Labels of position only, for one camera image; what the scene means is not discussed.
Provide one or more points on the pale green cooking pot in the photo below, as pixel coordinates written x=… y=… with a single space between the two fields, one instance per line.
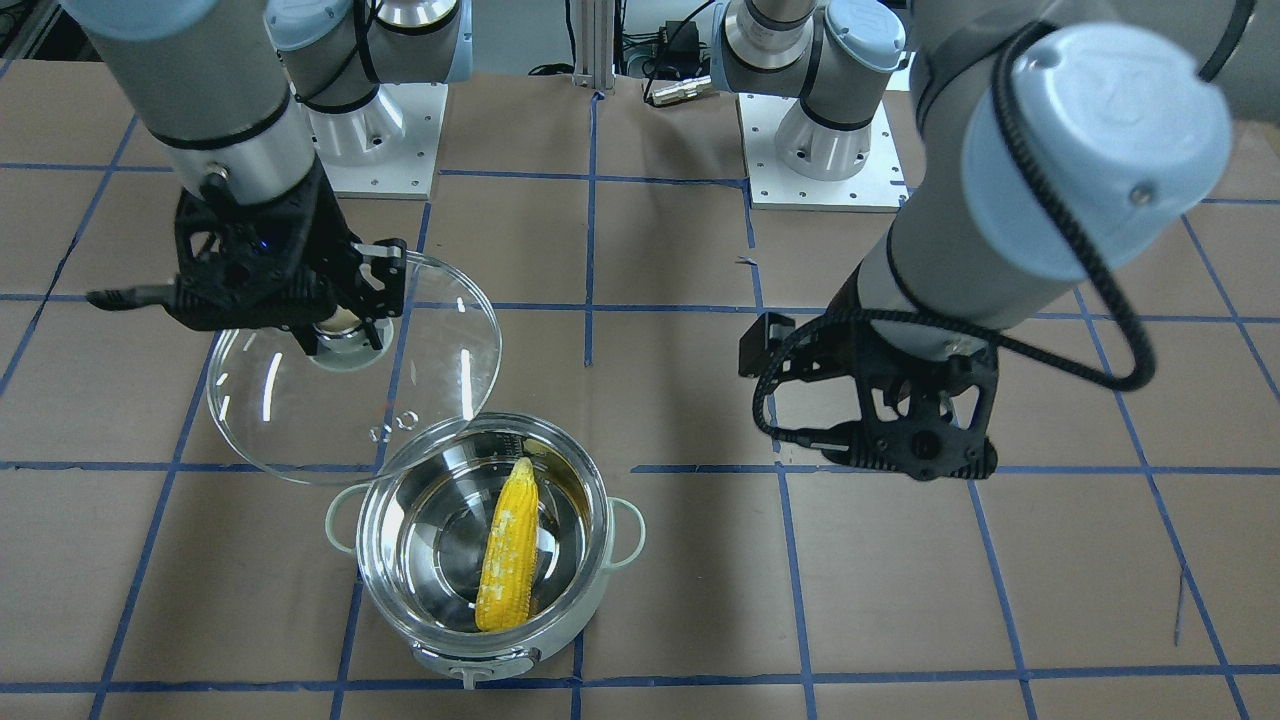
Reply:
x=419 y=537

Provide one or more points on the glass pot lid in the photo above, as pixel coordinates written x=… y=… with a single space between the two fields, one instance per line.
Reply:
x=352 y=410

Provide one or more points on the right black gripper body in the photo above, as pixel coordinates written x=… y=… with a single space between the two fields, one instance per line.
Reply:
x=322 y=232

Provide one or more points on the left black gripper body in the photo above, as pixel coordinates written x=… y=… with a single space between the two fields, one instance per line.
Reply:
x=838 y=372

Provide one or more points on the yellow corn cob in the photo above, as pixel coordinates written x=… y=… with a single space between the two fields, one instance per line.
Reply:
x=504 y=596

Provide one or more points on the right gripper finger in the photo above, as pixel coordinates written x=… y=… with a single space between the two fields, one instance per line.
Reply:
x=307 y=337
x=381 y=274

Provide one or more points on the aluminium frame post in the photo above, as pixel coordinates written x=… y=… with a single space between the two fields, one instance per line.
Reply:
x=594 y=29

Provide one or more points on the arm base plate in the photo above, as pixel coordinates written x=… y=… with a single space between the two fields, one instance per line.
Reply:
x=386 y=150
x=795 y=164

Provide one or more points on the metal cable connector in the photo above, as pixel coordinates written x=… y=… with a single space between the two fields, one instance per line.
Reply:
x=679 y=92

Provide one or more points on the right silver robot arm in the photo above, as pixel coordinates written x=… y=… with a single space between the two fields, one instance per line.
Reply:
x=251 y=102

